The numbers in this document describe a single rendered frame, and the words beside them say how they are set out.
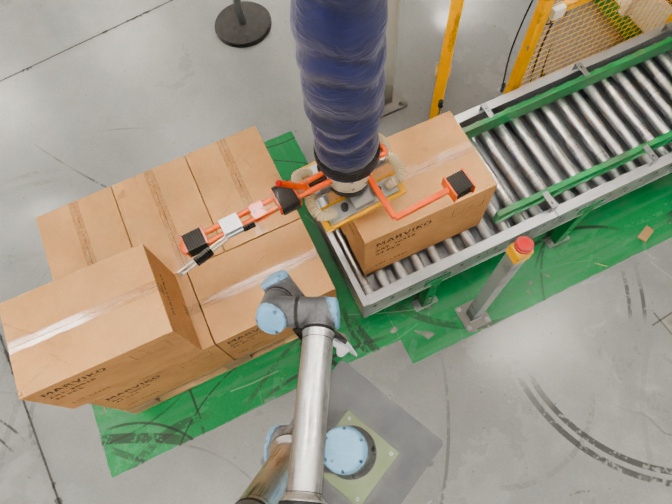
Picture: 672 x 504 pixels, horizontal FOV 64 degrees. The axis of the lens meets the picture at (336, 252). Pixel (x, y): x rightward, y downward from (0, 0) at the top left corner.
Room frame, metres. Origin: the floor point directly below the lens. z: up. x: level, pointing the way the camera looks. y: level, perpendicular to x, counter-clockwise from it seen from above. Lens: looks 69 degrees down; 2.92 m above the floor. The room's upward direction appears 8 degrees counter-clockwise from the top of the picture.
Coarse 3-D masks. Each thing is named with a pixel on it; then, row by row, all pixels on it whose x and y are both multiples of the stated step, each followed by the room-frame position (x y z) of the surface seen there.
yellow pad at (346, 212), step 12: (384, 180) 0.96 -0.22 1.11; (372, 192) 0.92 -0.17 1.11; (384, 192) 0.91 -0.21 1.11; (396, 192) 0.91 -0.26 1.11; (336, 204) 0.89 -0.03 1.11; (348, 204) 0.89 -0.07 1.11; (372, 204) 0.87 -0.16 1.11; (348, 216) 0.84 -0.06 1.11; (360, 216) 0.84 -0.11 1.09; (336, 228) 0.80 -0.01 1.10
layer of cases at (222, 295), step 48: (240, 144) 1.59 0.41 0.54; (96, 192) 1.43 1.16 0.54; (144, 192) 1.39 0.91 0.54; (192, 192) 1.35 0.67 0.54; (240, 192) 1.32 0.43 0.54; (48, 240) 1.20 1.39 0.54; (96, 240) 1.17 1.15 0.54; (144, 240) 1.13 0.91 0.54; (240, 240) 1.06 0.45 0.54; (288, 240) 1.02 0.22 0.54; (192, 288) 0.85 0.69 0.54; (240, 288) 0.82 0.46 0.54; (240, 336) 0.60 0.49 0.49; (144, 384) 0.46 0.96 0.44
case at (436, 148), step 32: (416, 128) 1.28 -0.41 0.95; (448, 128) 1.25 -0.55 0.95; (416, 160) 1.12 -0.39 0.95; (448, 160) 1.10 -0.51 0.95; (480, 160) 1.08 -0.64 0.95; (416, 192) 0.98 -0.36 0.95; (480, 192) 0.94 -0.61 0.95; (352, 224) 0.90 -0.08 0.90; (384, 224) 0.86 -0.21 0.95; (416, 224) 0.85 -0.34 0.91; (448, 224) 0.90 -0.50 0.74; (384, 256) 0.81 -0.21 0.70
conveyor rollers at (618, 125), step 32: (576, 96) 1.59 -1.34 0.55; (608, 96) 1.58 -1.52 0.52; (640, 96) 1.53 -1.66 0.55; (544, 128) 1.43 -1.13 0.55; (576, 128) 1.41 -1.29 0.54; (640, 128) 1.35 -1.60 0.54; (544, 160) 1.25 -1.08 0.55; (640, 160) 1.19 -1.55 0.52; (480, 224) 0.96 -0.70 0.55; (352, 256) 0.89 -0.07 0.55; (416, 256) 0.85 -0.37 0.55
